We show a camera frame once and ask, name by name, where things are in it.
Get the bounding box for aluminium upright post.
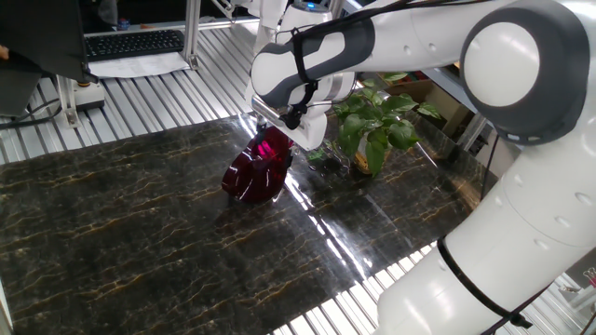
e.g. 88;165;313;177
181;0;202;71

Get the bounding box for black monitor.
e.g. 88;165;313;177
0;0;99;85

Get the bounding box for short aluminium bracket post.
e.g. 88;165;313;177
55;74;80;129

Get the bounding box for black marble pattern mat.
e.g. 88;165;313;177
0;95;499;335

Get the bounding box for black strap band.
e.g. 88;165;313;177
436;236;535;330

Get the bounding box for silver wrist camera blue caps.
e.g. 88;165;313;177
251;95;299;129

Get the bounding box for black table cable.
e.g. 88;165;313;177
0;97;64;130

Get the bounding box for black keyboard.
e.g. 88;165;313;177
83;29;186;63

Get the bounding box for white paper sheet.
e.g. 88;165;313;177
88;50;192;79

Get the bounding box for dark red watering can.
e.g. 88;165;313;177
221;125;295;204

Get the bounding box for dark grey case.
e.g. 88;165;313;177
0;64;43;117

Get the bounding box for green leafy plant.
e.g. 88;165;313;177
329;72;442;178

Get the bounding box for aluminium shelf frame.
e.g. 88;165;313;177
421;67;494;150

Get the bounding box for white emergency stop box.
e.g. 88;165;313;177
73;81;106;112

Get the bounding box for yellow plant pot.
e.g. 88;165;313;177
352;139;392;177

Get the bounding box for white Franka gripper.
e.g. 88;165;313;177
251;109;330;168

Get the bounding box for white stand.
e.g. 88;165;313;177
253;0;290;55

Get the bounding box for brown cardboard box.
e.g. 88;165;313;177
372;69;467;136

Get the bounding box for thin black cable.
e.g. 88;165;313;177
479;134;500;201

